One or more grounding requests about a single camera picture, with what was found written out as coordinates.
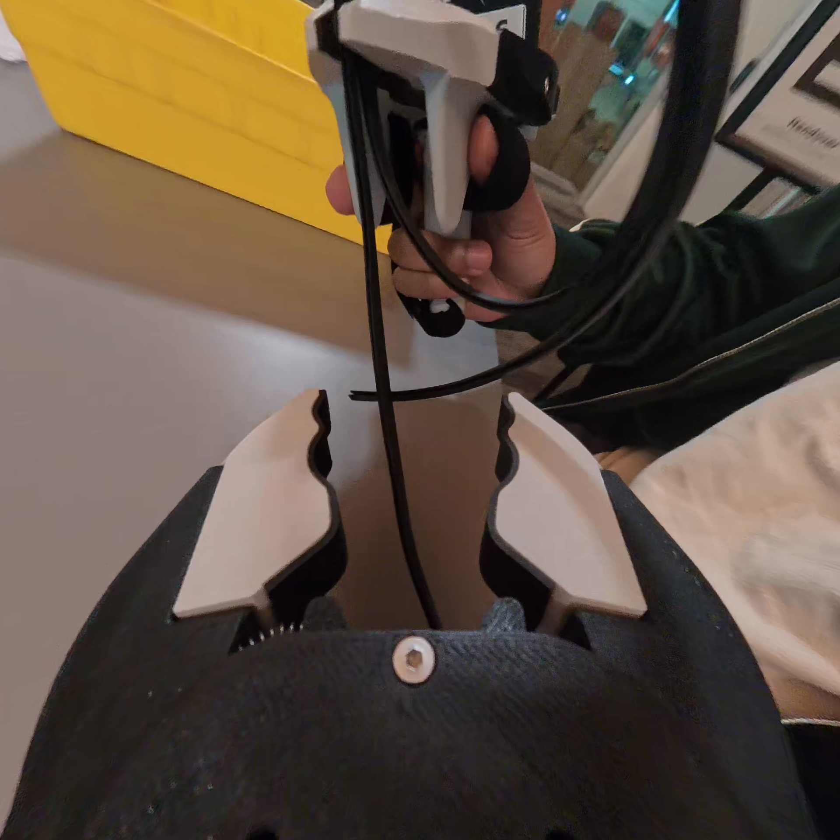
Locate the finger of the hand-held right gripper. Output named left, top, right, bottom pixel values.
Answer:
left=305, top=7, right=389, bottom=232
left=340, top=0, right=508, bottom=238

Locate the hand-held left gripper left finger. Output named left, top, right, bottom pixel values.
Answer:
left=172, top=388, right=347, bottom=631

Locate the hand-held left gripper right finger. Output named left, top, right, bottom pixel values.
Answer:
left=480, top=392, right=649, bottom=634

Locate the yellow plastic bin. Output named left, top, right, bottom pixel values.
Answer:
left=0, top=0, right=376, bottom=248

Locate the black cable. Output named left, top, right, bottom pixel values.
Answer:
left=331, top=0, right=744, bottom=631

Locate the person's right forearm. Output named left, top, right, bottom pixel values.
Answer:
left=499, top=190, right=840, bottom=421

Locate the grey desk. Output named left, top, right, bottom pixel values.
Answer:
left=0, top=62, right=519, bottom=756

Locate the person's right hand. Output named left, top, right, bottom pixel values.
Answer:
left=326, top=115, right=557, bottom=324

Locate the brown cardboard box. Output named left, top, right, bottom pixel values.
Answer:
left=530, top=0, right=660, bottom=193

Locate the person's green jacket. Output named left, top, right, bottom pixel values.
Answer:
left=535, top=298, right=840, bottom=455

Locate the person's white ribbed top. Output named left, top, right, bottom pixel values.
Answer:
left=594, top=364, right=840, bottom=726

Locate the framed tag sign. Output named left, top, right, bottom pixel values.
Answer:
left=714, top=0, right=840, bottom=195

